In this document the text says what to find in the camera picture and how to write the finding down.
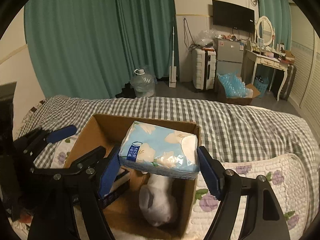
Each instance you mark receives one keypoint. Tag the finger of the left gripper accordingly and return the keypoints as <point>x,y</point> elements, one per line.
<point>34,142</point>

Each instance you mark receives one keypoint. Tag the clear water jug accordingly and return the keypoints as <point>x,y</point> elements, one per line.
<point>143,84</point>

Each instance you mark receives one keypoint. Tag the brown cardboard box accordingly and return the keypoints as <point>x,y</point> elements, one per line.
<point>122,211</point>

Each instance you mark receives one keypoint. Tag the dark blue tissue pack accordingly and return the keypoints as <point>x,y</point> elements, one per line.
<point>120,185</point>

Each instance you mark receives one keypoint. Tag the blue laundry basket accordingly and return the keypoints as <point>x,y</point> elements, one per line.
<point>261,84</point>

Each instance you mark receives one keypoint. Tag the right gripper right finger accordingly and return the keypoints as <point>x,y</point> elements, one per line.
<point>263,218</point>

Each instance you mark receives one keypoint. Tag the black wall television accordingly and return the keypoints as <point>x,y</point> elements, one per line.
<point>233,16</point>

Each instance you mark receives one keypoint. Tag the silver mini fridge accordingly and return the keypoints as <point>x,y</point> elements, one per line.
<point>229,57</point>

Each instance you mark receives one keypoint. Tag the white louvered wardrobe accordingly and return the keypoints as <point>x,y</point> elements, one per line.
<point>305,48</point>

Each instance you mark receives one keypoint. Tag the light blue tissue pack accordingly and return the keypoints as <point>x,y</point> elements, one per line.
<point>160,150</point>

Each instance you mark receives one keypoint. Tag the grey checkered bed sheet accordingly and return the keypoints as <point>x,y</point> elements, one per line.
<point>231,133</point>

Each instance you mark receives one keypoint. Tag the dark suitcase by wardrobe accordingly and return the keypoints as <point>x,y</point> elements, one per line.
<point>286,90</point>

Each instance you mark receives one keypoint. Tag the white dressing table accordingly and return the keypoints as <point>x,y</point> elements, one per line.
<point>254,64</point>

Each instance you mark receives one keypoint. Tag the white suitcase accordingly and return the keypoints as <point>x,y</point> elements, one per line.
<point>204,63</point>

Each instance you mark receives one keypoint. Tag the white oval vanity mirror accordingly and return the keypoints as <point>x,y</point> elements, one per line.
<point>264,32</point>

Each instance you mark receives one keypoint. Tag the teal curtain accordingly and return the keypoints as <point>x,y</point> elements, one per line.
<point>278,12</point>
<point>91,48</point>

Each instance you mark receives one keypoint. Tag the white upright mop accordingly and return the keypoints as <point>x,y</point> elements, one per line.
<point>172,74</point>

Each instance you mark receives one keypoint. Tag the box of blue bottles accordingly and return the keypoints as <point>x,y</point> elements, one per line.
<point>232,90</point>

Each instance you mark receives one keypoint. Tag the white floral quilted blanket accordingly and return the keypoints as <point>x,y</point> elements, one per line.
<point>94,174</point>

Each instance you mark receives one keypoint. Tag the white grey sock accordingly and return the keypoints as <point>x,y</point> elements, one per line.
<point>156,201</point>

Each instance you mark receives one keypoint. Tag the teal curtain left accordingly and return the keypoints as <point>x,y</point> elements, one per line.
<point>91,48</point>

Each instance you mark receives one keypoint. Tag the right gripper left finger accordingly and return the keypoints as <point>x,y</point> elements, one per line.
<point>56,191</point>

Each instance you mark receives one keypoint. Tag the teal curtain right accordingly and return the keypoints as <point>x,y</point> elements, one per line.
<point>278,12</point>

